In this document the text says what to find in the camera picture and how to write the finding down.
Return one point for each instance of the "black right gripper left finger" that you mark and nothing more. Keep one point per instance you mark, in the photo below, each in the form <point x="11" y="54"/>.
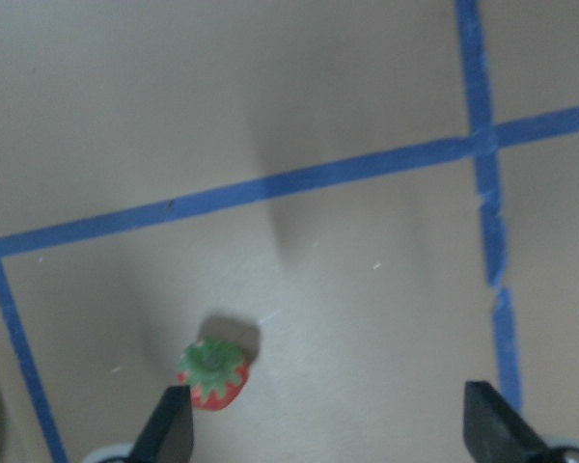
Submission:
<point x="168" y="435"/>

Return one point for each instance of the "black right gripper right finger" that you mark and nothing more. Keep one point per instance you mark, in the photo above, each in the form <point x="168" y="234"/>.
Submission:
<point x="493" y="432"/>

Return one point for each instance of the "strawberry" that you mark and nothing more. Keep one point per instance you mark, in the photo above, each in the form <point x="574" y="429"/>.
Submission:
<point x="215" y="371"/>

